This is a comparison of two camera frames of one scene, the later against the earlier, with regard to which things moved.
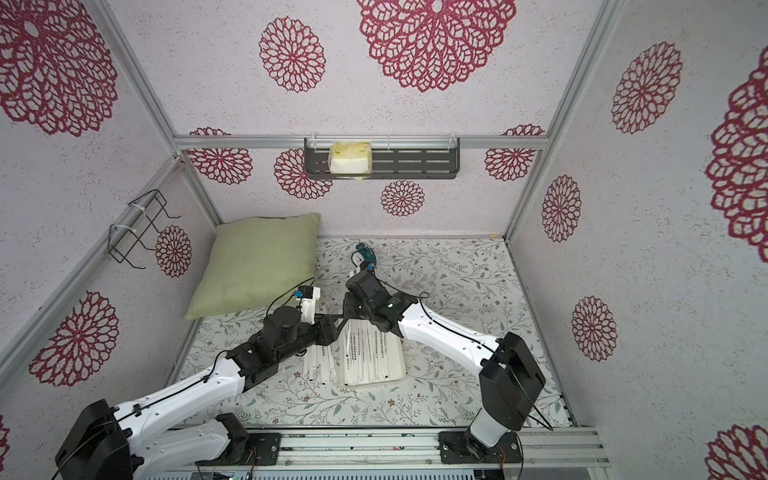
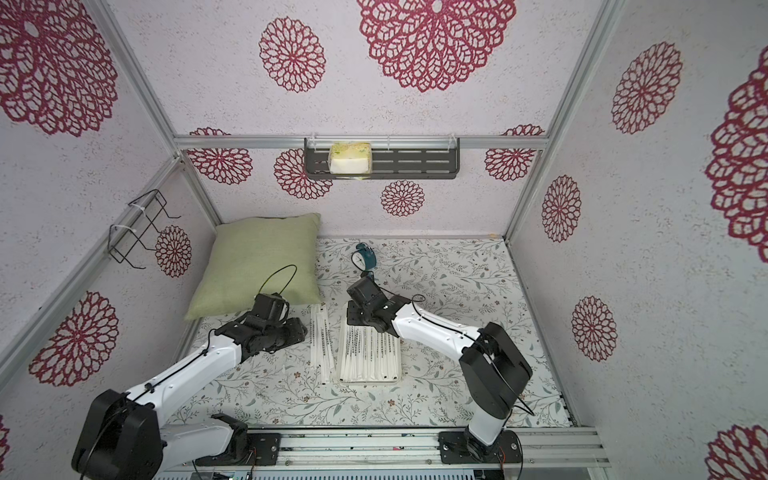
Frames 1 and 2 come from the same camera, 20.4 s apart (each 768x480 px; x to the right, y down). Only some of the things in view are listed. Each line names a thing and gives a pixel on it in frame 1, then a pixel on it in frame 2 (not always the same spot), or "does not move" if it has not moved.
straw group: (351, 352) does not move
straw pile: (346, 353) does not move
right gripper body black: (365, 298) does not move
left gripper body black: (321, 333) → (284, 335)
